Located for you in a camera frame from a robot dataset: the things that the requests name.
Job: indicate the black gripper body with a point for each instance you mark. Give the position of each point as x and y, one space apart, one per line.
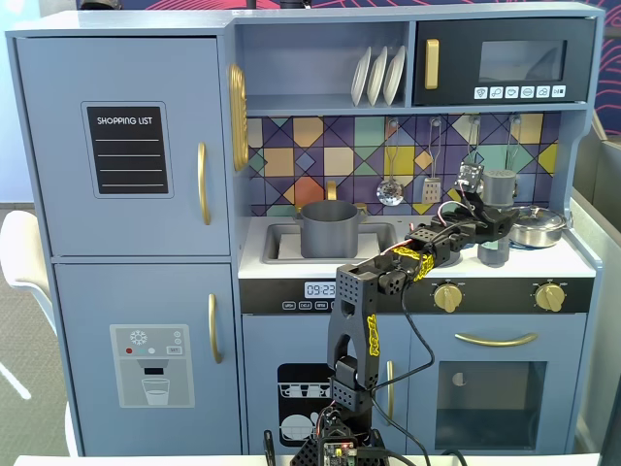
496 224

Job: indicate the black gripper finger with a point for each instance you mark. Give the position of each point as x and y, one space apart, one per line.
476 204
500 224

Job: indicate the gray salt shaker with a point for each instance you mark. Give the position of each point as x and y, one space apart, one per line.
500 187

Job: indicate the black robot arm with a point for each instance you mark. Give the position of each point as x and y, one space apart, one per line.
351 310

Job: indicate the steel pot with lid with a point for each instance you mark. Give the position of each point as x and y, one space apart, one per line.
538 225

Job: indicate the steel slotted spatula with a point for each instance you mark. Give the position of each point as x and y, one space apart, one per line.
432 191

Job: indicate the steel hanging utensil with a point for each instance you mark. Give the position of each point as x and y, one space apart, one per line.
471 157
508 155

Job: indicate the gold stove knob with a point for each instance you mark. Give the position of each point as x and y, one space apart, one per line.
447 297
549 297

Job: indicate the steel slotted spoon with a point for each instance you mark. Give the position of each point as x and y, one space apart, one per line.
390 193

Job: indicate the gray cylindrical pot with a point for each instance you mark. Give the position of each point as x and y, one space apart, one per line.
330 233

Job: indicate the gold toy faucet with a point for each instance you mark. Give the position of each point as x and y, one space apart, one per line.
331 190

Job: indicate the white plate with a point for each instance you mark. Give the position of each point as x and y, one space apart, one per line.
394 75
360 77
377 77

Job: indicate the black table clamp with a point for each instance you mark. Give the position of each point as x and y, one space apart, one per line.
268 446

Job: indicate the blue toy kitchen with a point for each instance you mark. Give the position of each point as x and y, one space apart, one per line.
126 233

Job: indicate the white plastic chair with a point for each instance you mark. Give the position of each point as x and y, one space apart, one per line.
19 252

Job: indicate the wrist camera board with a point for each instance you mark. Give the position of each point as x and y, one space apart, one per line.
469 176

